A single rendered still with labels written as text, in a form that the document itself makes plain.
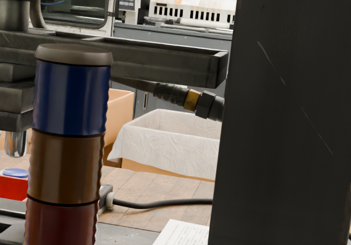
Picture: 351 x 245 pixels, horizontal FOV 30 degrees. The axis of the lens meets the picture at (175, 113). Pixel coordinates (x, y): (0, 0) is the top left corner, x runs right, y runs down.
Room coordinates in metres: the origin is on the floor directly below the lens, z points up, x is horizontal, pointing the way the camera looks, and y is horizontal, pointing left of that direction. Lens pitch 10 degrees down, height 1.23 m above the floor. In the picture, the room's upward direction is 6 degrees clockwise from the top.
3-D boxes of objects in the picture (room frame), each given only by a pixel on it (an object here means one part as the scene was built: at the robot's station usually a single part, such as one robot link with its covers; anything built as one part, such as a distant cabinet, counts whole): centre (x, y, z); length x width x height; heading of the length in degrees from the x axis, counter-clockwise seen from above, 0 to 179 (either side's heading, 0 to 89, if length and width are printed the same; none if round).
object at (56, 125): (0.33, 0.05, 1.17); 0.04 x 0.04 x 0.03
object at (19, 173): (0.98, 0.24, 0.93); 0.04 x 0.04 x 0.02
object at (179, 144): (3.07, -0.09, 0.40); 0.69 x 0.60 x 0.50; 166
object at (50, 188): (0.33, 0.05, 1.14); 0.04 x 0.04 x 0.03
